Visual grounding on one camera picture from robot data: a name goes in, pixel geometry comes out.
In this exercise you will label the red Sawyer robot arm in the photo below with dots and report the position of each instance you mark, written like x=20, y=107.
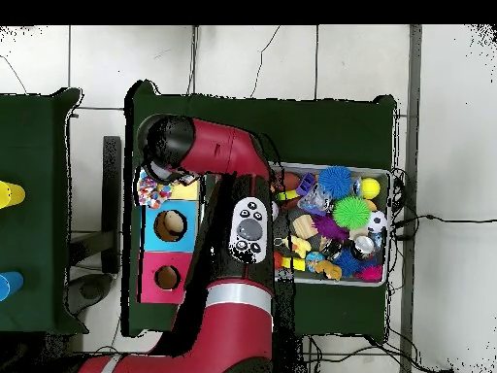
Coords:
x=237, y=334

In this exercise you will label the colourful patterned cloth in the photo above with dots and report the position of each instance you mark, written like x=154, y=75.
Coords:
x=151, y=194

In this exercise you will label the grey round floor base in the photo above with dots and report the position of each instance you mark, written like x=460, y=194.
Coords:
x=91, y=289

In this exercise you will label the dark green tablecloth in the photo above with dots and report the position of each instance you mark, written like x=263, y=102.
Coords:
x=35, y=136
x=310, y=128

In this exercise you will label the yellow cheese wedge toy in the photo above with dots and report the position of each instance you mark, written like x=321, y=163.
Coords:
x=297, y=264

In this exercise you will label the small soccer ball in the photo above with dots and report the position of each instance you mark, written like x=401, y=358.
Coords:
x=377, y=222

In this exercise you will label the wooden box with three holes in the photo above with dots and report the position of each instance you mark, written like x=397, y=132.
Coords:
x=155, y=241

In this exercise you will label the black upright panel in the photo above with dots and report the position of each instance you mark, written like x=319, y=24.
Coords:
x=112, y=194

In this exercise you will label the shallow metal mesh bin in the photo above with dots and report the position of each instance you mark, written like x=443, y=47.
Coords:
x=341, y=283

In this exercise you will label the large blue spiky ball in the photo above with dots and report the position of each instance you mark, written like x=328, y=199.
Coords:
x=336, y=182

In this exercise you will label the yellow duck plush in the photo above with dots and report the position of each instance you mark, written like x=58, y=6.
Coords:
x=301, y=245

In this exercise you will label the plain yellow ball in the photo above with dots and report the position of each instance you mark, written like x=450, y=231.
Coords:
x=371, y=188

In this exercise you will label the purple spiky ball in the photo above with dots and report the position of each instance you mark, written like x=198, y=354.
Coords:
x=330, y=227

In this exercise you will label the blue plastic cup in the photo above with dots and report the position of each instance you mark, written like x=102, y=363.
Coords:
x=11, y=284

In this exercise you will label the brown teddy bear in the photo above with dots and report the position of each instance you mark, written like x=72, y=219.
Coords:
x=329, y=269

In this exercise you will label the large green spiky ball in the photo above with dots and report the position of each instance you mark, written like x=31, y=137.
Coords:
x=351, y=212

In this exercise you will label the small blue spiky ball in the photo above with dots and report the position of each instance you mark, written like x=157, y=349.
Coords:
x=346, y=263

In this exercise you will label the yellow plastic cup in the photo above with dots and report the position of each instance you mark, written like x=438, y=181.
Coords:
x=13, y=194

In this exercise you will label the pink spiky ball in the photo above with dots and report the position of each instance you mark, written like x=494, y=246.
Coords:
x=369, y=273

